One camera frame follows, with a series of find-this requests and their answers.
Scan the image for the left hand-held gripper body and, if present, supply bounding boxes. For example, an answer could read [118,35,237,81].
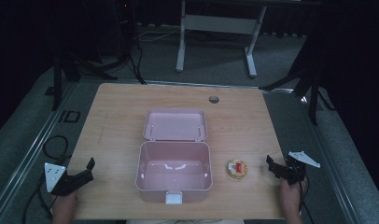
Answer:
[44,161,91,197]

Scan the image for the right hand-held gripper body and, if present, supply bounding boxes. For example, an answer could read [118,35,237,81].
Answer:
[280,150,321,187]

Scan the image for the person's left hand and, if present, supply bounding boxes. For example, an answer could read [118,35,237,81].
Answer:
[51,189,79,217]

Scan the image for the person's right hand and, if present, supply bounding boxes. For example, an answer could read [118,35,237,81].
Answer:
[278,177,308,214]

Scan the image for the round wrapped snack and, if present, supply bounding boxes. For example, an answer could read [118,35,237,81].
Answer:
[226,158,248,180]

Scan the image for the pink plastic box with lid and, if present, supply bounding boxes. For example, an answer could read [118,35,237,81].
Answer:
[134,107,214,205]

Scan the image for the black tripod stand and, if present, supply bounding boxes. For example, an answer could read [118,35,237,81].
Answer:
[260,46,337,126]
[44,46,119,112]

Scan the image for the dark equipment rack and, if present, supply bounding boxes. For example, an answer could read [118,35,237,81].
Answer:
[113,0,139,60]

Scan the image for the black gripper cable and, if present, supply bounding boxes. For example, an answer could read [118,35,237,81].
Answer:
[297,175,316,224]
[21,172,56,224]

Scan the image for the black cable loop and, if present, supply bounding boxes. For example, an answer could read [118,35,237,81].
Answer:
[42,134,72,167]

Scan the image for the black floor cables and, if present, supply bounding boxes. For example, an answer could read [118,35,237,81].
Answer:
[98,43,147,86]

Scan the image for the white floor cable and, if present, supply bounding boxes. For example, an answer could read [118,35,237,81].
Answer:
[136,26,183,44]

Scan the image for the white desk frame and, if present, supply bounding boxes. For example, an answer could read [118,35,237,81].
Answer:
[175,0,268,78]

